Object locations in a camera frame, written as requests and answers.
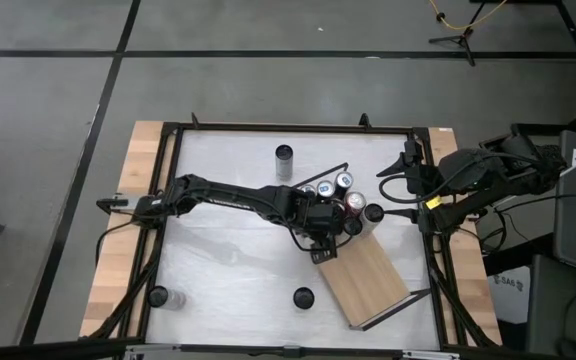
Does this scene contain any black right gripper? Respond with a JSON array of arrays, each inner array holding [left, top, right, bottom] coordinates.
[[376, 139, 444, 224]]

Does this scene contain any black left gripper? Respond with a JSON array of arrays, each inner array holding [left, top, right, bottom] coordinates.
[[291, 191, 345, 265]]

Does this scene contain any red cola can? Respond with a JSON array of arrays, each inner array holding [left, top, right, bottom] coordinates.
[[343, 191, 368, 216]]

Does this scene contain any white printed bag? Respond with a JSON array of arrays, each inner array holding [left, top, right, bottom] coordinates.
[[487, 267, 532, 326]]

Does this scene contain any black tripod stand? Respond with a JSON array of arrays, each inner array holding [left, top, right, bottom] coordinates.
[[427, 0, 489, 67]]

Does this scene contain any wooden shelf with black frame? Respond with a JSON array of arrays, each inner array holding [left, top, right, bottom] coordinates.
[[292, 162, 432, 332]]

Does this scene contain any black aluminium table frame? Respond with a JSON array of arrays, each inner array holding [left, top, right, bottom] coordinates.
[[80, 119, 504, 360]]

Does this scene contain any yellow cable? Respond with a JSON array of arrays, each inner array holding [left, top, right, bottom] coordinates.
[[427, 0, 510, 31]]

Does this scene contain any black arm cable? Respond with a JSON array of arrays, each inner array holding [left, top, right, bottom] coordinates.
[[94, 219, 135, 265]]

